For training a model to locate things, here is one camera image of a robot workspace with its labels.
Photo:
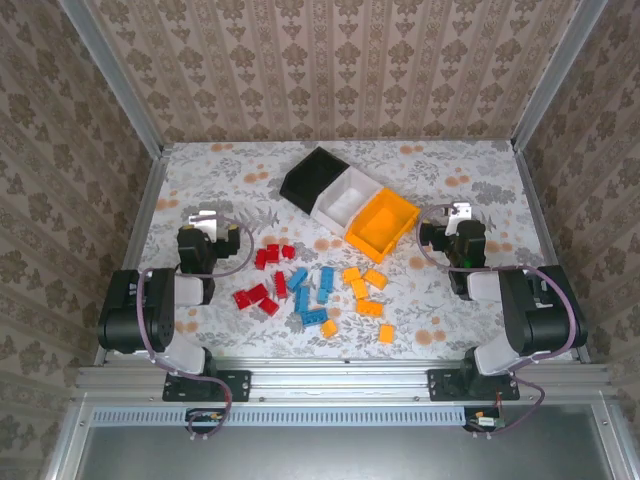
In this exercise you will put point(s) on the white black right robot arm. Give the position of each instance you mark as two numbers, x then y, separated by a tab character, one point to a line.
542	320

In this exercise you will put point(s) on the white plastic bin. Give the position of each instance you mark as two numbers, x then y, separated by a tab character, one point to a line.
345	202

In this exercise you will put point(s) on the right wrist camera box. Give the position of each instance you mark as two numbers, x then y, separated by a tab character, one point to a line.
460	214

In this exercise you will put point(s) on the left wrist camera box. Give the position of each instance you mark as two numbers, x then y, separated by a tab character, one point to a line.
202	223

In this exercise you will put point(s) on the floral patterned table cover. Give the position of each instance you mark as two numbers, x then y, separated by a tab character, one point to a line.
350	347

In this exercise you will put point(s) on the aluminium table side rail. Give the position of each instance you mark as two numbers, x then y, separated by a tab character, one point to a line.
154	175
525	175

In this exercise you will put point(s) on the black plastic bin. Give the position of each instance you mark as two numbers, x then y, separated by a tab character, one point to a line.
298	196

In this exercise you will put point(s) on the grey metal base panel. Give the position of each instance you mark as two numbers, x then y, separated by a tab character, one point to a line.
325	455

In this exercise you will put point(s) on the aluminium frame post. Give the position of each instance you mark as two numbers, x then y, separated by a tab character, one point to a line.
556	75
114	75

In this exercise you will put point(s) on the small electronics connector board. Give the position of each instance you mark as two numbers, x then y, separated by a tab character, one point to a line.
205	417
482	421

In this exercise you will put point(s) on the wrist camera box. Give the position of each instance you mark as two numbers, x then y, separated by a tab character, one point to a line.
460	214
202	223

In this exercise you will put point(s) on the yellow plastic bin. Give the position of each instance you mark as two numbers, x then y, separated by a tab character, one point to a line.
380	225

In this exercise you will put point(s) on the wide aluminium base beam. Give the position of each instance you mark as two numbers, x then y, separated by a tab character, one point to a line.
340	380

